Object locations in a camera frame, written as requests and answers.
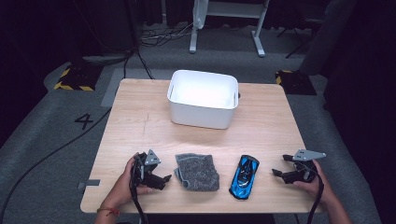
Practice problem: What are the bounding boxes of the long black floor cable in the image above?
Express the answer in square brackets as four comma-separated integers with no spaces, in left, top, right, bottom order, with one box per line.
[0,106,113,220]

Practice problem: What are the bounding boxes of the red string bracelet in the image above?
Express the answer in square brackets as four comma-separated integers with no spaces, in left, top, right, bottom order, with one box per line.
[95,206,121,217]

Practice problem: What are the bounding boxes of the black tripod legs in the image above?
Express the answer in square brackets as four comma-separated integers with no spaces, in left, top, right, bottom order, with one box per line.
[276,18,316,60]

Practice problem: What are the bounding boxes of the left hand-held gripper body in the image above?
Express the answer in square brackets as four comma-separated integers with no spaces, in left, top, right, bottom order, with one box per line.
[130,148,163,188]

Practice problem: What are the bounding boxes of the person's right hand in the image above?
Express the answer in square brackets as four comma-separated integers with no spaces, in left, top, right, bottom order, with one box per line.
[291,160,339,206]

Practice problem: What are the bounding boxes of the person's left hand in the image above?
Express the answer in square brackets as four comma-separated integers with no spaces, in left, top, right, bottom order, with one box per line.
[102,151,156,210]

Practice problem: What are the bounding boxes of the white metal table frame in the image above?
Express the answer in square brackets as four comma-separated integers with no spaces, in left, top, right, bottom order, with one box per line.
[189,0,271,59]

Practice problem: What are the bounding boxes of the bundle of floor cables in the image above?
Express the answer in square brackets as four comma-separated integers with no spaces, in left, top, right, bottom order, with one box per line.
[139,21,194,49]

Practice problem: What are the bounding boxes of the grey fluffy cloth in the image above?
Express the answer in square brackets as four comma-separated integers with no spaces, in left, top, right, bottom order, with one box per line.
[174,152,220,192]

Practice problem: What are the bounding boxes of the blue toy car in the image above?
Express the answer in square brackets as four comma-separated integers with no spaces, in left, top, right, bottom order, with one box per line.
[229,154,261,201]

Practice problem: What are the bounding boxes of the right hand-held gripper black cable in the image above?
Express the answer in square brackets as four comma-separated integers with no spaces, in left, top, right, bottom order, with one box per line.
[305,166,326,224]

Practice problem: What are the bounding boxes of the grey curtain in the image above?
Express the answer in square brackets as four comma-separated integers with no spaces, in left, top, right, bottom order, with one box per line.
[298,0,358,77]

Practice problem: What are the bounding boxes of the left hand-held gripper black cable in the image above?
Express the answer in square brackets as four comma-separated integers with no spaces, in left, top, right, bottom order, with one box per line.
[128,154,150,224]

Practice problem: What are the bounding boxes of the black yellow striped base plate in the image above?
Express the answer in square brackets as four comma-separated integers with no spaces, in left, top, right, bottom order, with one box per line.
[53,63,104,92]
[275,69,318,96]

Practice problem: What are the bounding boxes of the white plastic bin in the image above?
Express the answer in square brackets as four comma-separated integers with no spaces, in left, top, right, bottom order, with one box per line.
[166,69,240,131]

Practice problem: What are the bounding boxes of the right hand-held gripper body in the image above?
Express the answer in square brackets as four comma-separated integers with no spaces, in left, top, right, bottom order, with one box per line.
[290,148,328,185]

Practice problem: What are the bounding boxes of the grey tape strip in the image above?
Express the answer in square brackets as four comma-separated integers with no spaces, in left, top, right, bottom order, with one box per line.
[76,178,102,190]

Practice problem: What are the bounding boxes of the hand-held gripper black cable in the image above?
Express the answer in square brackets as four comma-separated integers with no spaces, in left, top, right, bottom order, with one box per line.
[128,154,150,224]
[305,166,326,224]

